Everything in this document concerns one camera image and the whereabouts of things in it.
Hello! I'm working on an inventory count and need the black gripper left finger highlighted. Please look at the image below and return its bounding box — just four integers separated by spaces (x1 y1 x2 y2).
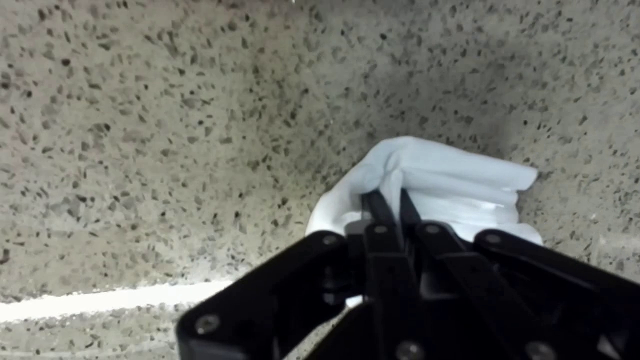
177 190 426 360

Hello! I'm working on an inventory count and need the white napkin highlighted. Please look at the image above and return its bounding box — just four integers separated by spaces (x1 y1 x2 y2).
307 136 543 244

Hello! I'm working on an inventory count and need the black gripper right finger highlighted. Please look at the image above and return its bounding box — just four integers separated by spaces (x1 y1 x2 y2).
398 196 640 360

